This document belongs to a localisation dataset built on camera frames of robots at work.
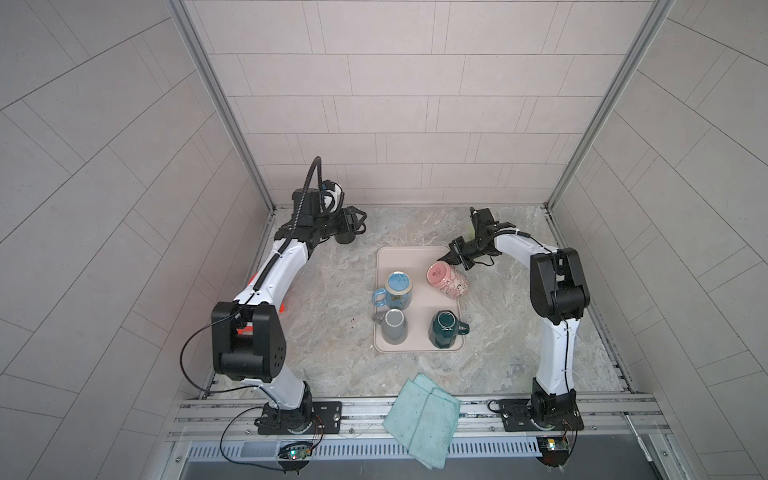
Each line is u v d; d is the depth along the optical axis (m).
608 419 0.72
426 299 0.91
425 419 0.70
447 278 0.83
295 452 0.65
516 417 0.71
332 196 0.70
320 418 0.70
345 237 1.05
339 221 0.74
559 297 0.55
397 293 0.82
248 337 0.43
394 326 0.77
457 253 0.87
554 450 0.68
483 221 0.82
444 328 0.75
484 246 0.77
